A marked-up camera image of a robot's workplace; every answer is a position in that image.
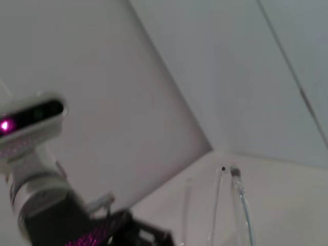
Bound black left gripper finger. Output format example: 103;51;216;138
132;217;178;246

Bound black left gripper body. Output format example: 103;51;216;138
27;190;140;246

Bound clear frame glasses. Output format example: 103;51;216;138
181;165;257;246

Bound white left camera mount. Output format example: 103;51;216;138
4;145;57;181

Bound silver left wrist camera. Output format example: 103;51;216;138
0;91;69;160

